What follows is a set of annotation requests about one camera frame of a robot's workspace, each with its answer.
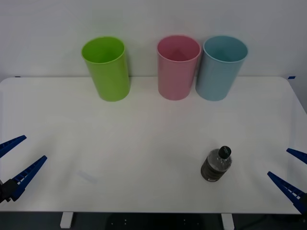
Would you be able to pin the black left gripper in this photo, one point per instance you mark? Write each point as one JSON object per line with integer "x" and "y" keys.
{"x": 2, "y": 192}

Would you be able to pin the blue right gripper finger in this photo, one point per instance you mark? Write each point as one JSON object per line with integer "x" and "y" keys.
{"x": 291, "y": 189}
{"x": 299, "y": 155}

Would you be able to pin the dark plastic bottle black cap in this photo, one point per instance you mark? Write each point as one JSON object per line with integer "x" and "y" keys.
{"x": 214, "y": 167}

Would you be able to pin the white table leg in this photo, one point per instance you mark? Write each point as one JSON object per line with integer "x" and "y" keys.
{"x": 66, "y": 220}
{"x": 227, "y": 221}

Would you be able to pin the pale blue plastic bin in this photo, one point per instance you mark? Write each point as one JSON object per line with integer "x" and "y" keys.
{"x": 216, "y": 79}

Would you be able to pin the green plastic bin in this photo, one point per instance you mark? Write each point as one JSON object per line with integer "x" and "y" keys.
{"x": 108, "y": 79}

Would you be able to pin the pink plastic bin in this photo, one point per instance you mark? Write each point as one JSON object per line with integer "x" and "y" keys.
{"x": 173, "y": 81}

